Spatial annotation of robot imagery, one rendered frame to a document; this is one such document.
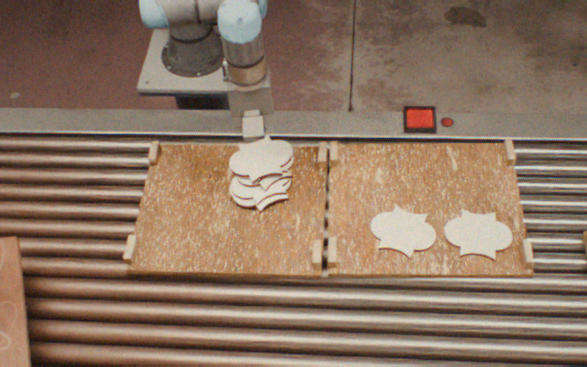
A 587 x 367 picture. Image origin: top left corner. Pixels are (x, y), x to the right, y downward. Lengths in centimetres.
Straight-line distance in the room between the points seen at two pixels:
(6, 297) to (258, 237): 51
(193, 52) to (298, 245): 67
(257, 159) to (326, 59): 175
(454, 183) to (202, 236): 56
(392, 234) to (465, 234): 15
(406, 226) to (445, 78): 175
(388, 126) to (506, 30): 181
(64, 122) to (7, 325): 65
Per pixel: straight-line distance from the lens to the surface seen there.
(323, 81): 322
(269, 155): 162
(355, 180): 165
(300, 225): 158
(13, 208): 179
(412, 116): 179
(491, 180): 168
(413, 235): 155
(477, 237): 157
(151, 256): 158
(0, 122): 200
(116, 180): 176
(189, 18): 143
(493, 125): 181
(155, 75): 203
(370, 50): 336
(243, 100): 145
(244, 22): 132
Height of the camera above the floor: 222
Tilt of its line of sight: 51 degrees down
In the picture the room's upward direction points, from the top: 6 degrees counter-clockwise
